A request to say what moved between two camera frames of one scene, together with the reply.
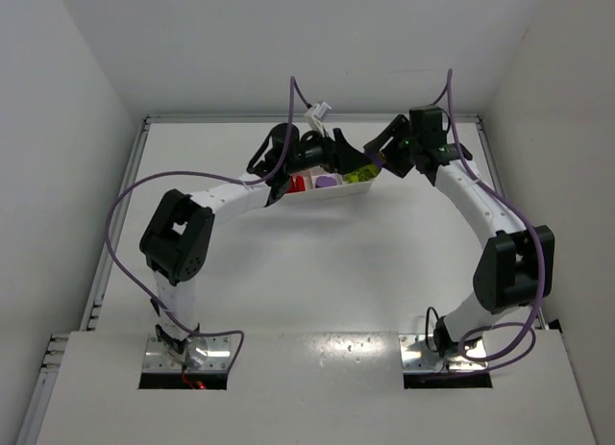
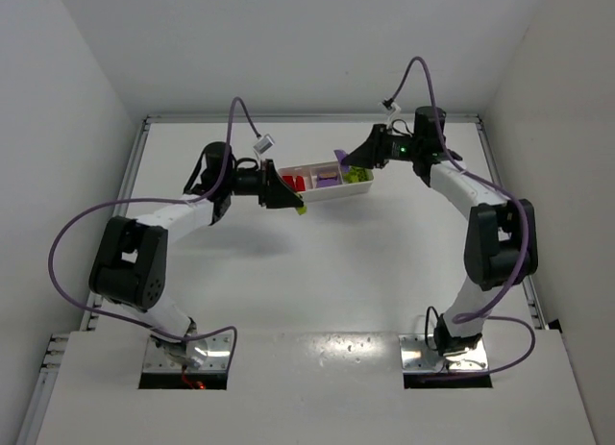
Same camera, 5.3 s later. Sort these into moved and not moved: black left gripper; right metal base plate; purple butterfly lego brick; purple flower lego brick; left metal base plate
Moved: black left gripper; purple butterfly lego brick
Not moved: right metal base plate; left metal base plate; purple flower lego brick
